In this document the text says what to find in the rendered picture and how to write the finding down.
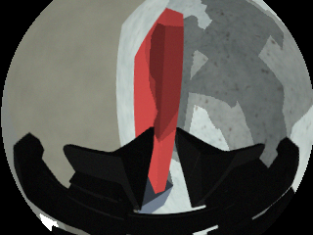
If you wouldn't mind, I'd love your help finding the red square lid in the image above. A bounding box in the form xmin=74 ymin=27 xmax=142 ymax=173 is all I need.
xmin=134 ymin=8 xmax=184 ymax=193

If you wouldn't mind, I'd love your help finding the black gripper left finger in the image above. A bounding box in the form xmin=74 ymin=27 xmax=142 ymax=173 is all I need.
xmin=64 ymin=126 xmax=155 ymax=211

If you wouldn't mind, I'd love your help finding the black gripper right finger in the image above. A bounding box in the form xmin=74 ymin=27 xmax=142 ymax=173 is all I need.
xmin=175 ymin=127 xmax=265 ymax=208

